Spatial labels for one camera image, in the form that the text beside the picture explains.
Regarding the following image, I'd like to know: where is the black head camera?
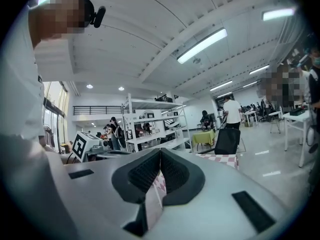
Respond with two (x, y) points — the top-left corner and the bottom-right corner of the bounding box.
(89, 5), (107, 29)

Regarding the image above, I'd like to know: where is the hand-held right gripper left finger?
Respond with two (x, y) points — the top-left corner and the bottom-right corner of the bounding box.
(63, 147), (161, 240)

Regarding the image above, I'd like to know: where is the white desk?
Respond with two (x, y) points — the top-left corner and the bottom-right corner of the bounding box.
(283, 110), (316, 169)

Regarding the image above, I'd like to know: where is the table with green cloth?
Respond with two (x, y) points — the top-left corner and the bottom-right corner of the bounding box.
(191, 130), (216, 152)

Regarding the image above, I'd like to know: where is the person's left forearm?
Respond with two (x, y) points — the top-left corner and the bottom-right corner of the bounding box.
(59, 151), (76, 165)

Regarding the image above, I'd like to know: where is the pink checkered tablecloth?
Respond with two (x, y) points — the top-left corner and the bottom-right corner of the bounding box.
(146, 153), (240, 235)

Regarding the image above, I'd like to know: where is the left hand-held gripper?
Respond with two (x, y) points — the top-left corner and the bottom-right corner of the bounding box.
(71, 130), (141, 163)

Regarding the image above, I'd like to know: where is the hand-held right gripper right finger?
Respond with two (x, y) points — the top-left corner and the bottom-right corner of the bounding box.
(149, 147), (289, 240)

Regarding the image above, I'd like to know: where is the person's head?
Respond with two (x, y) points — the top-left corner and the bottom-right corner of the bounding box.
(28, 0), (96, 50)

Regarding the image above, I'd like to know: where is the long ceiling light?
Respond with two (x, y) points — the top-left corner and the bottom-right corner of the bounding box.
(261, 7), (297, 22)
(176, 28), (228, 65)

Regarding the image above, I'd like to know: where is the person's grey shirt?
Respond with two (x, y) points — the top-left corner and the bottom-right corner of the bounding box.
(0, 3), (85, 240)

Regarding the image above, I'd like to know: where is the black mesh office chair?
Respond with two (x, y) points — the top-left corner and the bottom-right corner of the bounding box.
(214, 128), (241, 156)

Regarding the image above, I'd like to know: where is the white metal shelf rack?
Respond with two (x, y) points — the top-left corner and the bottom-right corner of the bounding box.
(121, 93), (193, 153)

